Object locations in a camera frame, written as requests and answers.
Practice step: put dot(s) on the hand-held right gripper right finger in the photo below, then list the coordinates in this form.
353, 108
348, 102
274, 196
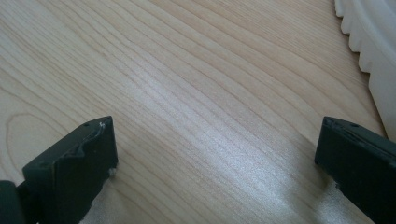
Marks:
358, 168

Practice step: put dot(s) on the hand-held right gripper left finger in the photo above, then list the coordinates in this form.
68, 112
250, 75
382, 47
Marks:
74, 177

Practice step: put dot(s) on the white scalloped plate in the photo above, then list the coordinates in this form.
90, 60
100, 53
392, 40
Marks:
378, 40

